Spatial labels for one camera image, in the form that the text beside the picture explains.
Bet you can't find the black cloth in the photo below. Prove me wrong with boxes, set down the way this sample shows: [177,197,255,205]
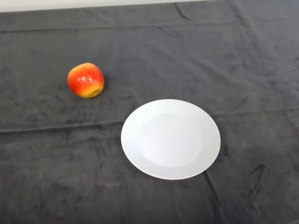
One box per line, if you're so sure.
[0,0,299,224]

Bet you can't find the round white plate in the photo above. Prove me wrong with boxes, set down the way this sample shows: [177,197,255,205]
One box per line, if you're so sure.
[121,99,221,181]

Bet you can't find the red yellow apple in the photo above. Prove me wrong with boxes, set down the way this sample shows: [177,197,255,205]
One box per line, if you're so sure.
[67,62,105,99]

